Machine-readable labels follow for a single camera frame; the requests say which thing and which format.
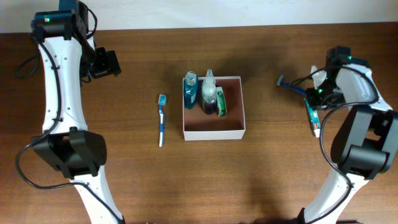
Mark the teal toothpaste tube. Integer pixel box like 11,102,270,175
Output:
304,98,320,138

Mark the blue disposable razor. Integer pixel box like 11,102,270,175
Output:
276,75,306,95

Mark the teal mouthwash bottle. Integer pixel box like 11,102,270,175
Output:
183,71,198,109

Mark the green soap box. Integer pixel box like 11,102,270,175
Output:
216,86,226,117

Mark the clear blue spray bottle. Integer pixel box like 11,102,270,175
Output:
201,69,216,114

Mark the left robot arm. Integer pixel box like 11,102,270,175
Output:
31,1,125,223

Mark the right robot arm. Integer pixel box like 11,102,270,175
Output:
291,46,397,223

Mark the blue white toothbrush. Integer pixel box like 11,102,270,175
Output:
158,94,167,147

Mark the white cardboard box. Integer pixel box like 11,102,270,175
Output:
182,76,246,141

